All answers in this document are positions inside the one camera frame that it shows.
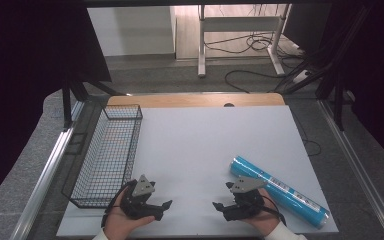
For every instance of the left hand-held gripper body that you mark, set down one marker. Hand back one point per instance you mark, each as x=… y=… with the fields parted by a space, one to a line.
x=136 y=203

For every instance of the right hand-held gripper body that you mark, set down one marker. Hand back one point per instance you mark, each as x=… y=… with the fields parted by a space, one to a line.
x=246 y=200

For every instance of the person's left hand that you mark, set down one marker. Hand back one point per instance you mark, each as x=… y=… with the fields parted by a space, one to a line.
x=120 y=223

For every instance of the person's right hand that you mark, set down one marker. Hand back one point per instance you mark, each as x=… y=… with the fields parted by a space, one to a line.
x=266 y=221

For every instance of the blue wrapped roll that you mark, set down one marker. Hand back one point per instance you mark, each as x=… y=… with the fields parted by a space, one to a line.
x=280 y=191

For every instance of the person's left white sleeve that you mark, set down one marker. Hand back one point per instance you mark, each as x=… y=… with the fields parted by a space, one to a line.
x=100 y=236

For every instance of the person's white sleeve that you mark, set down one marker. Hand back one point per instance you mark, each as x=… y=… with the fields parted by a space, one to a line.
x=100 y=236
x=285 y=233

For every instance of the person's right white sleeve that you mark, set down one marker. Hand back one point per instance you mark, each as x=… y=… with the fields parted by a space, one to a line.
x=285 y=233

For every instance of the white board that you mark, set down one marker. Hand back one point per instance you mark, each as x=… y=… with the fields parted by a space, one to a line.
x=196 y=143

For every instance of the wooden desk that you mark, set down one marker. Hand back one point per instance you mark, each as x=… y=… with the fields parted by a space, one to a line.
x=180 y=100

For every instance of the black metal stand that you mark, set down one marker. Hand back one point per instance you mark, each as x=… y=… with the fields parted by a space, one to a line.
x=67 y=106
x=338 y=100

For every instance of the white power strip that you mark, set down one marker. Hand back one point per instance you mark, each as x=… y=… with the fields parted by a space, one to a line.
x=301 y=76

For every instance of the white cabinet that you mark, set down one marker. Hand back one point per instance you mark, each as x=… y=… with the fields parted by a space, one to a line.
x=131 y=30

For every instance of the black curtain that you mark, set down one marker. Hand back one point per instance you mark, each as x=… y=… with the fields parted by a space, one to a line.
x=23 y=83
x=376 y=83

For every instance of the aluminium rail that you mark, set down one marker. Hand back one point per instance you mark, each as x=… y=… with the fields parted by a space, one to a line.
x=43 y=176
x=360 y=170

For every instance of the white metal desk frame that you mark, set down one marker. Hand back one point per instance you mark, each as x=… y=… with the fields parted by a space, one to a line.
x=240 y=24

